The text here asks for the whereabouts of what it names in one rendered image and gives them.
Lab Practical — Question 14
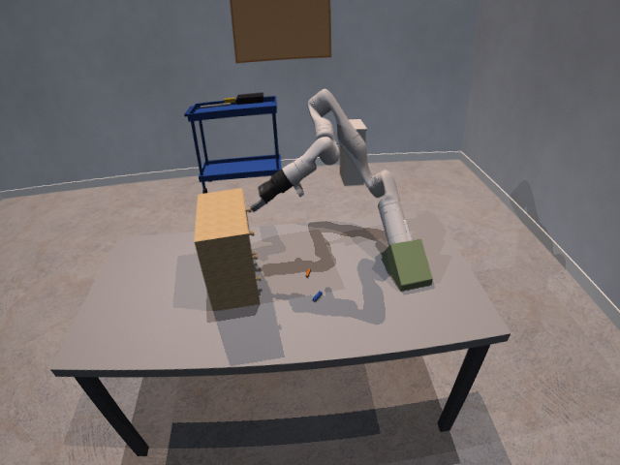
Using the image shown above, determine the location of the wooden chest of drawers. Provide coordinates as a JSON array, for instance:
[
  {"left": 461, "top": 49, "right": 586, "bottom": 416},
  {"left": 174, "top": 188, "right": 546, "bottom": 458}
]
[{"left": 195, "top": 188, "right": 260, "bottom": 311}]

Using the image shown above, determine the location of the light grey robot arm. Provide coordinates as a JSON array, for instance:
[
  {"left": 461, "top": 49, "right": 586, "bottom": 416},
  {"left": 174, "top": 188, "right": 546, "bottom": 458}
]
[{"left": 294, "top": 89, "right": 412, "bottom": 246}]

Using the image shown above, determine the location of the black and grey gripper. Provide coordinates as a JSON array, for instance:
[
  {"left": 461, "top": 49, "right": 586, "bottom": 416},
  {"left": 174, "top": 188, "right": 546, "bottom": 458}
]
[{"left": 250, "top": 162, "right": 304, "bottom": 212}]

